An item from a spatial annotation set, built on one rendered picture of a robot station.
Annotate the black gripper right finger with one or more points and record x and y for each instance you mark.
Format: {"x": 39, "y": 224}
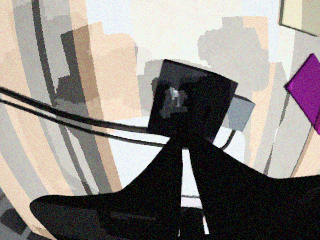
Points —
{"x": 240, "y": 203}

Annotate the flat magenta rectangular slab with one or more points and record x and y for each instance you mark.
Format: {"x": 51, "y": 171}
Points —
{"x": 305, "y": 89}

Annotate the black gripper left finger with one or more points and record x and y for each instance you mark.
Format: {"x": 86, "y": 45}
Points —
{"x": 147, "y": 209}

